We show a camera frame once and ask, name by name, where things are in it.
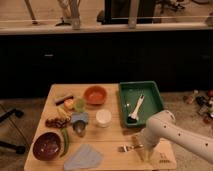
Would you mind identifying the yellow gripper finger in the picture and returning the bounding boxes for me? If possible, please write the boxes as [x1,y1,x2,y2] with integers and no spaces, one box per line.
[141,149,154,162]

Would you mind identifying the silver metal fork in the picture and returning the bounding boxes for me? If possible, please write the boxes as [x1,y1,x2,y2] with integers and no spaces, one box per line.
[117,144,143,152]

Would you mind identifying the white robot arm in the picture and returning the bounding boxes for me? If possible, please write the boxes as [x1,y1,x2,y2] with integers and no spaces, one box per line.
[139,110,213,164]

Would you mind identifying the white paper cup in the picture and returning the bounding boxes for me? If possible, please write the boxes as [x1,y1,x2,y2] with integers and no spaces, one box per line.
[96,109,112,127]

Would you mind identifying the light blue cloth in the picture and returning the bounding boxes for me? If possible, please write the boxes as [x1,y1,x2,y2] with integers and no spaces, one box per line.
[63,144,103,171]

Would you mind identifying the wooden folding table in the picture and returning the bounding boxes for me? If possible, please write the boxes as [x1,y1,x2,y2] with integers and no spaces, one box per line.
[24,84,177,171]

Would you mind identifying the orange bowl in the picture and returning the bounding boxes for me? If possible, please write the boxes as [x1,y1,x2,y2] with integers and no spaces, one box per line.
[83,86,107,105]

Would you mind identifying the green round toy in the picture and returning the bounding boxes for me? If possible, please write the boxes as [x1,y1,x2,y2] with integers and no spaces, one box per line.
[74,98,85,113]

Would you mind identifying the green chili pepper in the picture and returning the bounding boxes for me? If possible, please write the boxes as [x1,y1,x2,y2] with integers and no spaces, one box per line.
[60,128,70,157]

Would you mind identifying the orange peach toy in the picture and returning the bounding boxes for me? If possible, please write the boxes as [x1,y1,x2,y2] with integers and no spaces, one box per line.
[64,99,74,110]

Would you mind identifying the yellow corn toy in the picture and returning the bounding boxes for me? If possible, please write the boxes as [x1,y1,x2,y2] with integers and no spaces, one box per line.
[57,107,70,120]

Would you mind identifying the red grapes bunch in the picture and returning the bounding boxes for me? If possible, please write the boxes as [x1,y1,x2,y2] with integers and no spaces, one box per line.
[45,118,68,129]

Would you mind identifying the dark purple bowl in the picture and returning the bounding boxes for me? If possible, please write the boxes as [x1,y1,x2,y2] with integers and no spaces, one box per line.
[33,132,61,161]

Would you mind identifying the black office chair base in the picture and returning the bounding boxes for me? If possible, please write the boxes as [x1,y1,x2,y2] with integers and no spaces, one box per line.
[0,106,26,154]

